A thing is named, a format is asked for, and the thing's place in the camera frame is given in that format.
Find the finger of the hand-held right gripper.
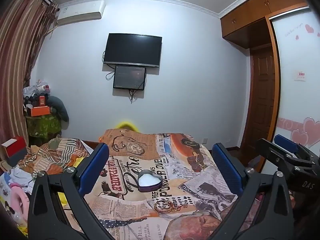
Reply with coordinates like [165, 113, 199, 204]
[274, 134, 320, 167]
[255, 138, 320, 193]

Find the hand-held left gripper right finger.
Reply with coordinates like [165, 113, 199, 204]
[207, 142, 294, 240]

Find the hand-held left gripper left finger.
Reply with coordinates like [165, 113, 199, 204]
[28, 142, 116, 240]

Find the purple heart-shaped tin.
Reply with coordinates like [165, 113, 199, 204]
[137, 170, 160, 192]

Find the tangle of jewelry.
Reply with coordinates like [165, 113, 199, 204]
[153, 197, 182, 213]

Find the striped brown cloth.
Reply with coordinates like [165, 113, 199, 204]
[24, 135, 93, 173]

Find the yellow cloth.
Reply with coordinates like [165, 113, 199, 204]
[57, 159, 84, 209]

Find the brown wooden door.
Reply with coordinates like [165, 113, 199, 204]
[246, 44, 276, 155]

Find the yellow object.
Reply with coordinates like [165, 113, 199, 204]
[114, 121, 139, 132]

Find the printed blanket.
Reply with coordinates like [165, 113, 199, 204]
[0, 129, 250, 240]

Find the green patterned cloth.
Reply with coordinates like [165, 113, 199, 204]
[25, 114, 62, 138]

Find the red and white paper note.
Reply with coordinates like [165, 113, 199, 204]
[294, 70, 308, 83]

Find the pink plush item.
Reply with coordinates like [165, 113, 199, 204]
[9, 182, 31, 223]

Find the red box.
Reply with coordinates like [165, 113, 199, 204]
[1, 136, 27, 157]

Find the cartoon print bag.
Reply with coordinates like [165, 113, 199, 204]
[0, 172, 28, 232]

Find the white plush toy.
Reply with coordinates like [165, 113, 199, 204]
[23, 79, 52, 98]

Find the wooden overhead cabinet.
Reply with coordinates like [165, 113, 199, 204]
[220, 0, 310, 49]

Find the striped brown curtain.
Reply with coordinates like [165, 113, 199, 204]
[0, 0, 59, 155]

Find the white air conditioner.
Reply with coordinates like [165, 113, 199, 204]
[57, 0, 106, 26]

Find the small black wall monitor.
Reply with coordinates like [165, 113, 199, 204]
[113, 65, 147, 90]

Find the black wall television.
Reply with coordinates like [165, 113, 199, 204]
[103, 33, 162, 68]

